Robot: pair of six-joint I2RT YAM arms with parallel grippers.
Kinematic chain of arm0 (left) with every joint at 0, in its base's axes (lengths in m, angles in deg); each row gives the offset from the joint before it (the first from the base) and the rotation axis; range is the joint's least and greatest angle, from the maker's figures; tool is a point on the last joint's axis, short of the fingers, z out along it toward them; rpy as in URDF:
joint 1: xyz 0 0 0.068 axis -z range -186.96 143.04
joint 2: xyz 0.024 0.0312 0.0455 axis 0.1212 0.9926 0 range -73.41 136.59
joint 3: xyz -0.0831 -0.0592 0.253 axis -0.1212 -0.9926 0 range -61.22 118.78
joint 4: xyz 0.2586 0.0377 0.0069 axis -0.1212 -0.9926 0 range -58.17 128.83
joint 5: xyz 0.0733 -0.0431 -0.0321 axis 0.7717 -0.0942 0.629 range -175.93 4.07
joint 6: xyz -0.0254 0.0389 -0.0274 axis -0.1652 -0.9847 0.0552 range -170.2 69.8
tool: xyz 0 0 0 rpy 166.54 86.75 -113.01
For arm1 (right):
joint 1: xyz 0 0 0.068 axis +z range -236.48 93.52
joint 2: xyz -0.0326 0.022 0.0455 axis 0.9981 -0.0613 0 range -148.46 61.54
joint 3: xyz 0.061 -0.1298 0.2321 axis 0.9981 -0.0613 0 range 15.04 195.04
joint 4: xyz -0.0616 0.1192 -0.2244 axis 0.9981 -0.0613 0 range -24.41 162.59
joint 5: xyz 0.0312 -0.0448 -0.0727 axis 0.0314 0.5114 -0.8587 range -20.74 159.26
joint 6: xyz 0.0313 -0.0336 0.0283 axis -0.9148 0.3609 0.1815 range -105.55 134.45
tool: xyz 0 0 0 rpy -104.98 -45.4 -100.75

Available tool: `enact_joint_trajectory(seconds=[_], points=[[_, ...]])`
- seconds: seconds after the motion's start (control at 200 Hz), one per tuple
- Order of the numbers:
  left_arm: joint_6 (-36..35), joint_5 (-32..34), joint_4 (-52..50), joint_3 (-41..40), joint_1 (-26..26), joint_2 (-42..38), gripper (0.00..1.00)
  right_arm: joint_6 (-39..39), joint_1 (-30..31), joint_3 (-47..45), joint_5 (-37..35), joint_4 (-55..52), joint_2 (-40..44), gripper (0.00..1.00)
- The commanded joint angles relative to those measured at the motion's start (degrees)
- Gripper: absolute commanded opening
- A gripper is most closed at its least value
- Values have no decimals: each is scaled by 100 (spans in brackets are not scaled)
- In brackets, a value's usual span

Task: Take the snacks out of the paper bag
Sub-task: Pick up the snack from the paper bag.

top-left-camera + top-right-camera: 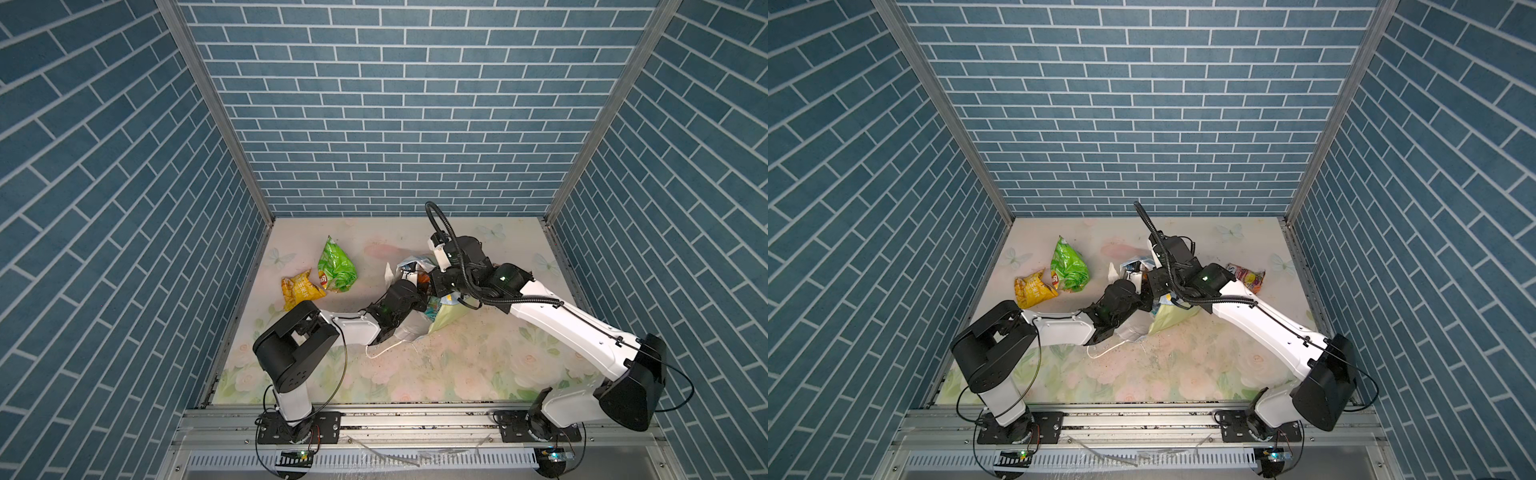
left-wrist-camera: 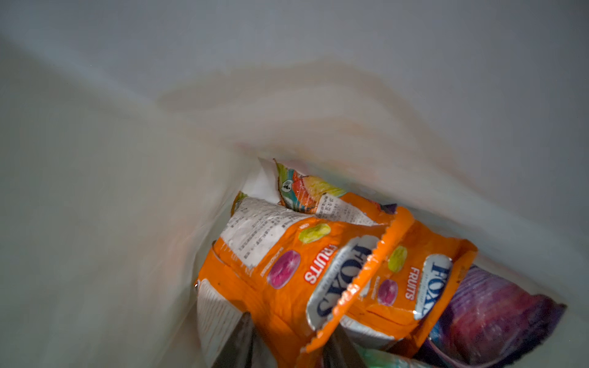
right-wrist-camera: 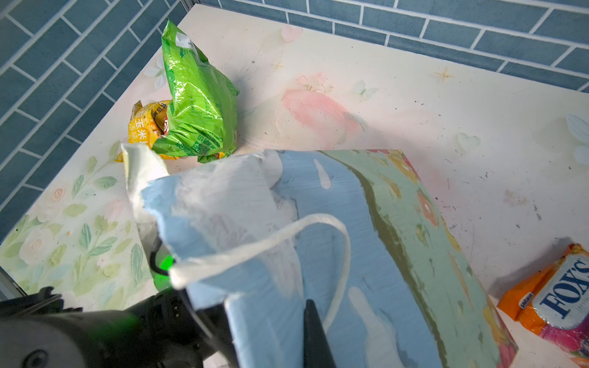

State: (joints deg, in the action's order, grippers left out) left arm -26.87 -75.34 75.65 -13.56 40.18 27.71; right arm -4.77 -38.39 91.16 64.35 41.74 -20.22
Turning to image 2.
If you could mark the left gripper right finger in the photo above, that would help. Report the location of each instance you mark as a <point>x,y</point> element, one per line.
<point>339,351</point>

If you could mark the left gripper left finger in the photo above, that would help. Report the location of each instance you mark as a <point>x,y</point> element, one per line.
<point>238,350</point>

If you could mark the teal Fox's blossom candy bag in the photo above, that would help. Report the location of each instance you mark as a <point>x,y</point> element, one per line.
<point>379,359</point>

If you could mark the orange fox's candy bag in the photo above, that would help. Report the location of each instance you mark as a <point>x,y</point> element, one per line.
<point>295,274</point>
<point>413,285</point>

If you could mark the green floral paper bag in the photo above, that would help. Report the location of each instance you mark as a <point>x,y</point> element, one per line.
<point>127,128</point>

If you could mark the purple snack packet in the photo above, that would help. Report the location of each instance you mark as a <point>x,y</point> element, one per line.
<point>490,322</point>

